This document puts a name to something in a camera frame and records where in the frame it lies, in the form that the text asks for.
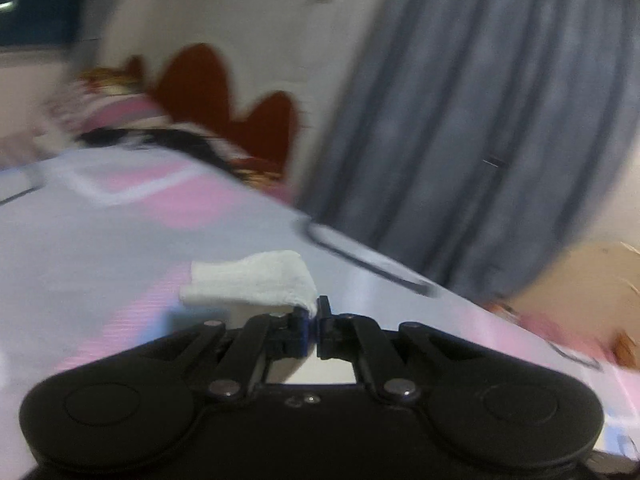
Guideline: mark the grey curtain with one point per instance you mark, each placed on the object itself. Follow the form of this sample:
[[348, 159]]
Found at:
[[475, 110]]

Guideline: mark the brown and cream headboard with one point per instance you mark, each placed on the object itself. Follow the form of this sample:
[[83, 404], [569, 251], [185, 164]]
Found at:
[[195, 85]]

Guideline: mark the small cream knitted garment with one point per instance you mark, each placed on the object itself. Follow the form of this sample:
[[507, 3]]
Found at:
[[250, 275]]

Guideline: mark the orange floral cloth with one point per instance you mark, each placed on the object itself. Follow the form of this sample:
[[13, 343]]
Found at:
[[627, 347]]

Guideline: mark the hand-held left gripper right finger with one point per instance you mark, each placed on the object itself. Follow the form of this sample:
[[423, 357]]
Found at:
[[325, 332]]

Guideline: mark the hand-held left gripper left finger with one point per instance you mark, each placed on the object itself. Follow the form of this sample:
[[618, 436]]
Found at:
[[303, 336]]

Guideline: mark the pink striped pillow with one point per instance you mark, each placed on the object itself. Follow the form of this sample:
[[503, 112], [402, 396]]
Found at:
[[125, 112]]

